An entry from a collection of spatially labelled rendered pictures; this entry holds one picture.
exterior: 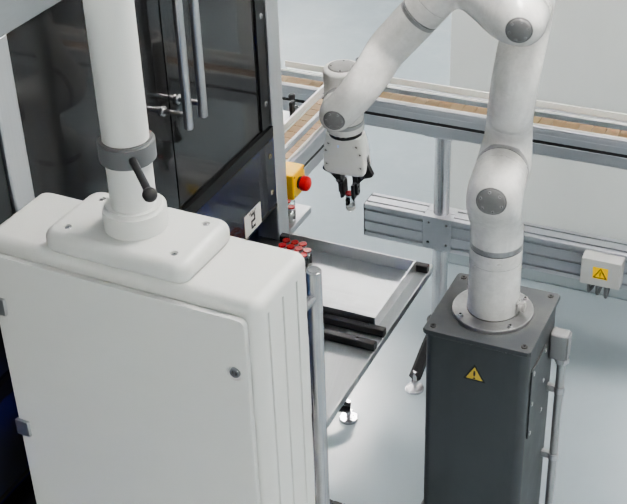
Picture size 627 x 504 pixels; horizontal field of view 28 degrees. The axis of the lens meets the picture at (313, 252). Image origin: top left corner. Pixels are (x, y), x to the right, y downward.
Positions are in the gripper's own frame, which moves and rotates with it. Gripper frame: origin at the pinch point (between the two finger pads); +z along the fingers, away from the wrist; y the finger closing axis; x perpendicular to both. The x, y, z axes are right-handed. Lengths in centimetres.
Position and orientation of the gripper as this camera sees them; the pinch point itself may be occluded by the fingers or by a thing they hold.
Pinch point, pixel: (349, 188)
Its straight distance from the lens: 290.6
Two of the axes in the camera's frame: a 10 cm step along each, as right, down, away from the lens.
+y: 9.2, 1.8, -3.6
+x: 3.9, -5.6, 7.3
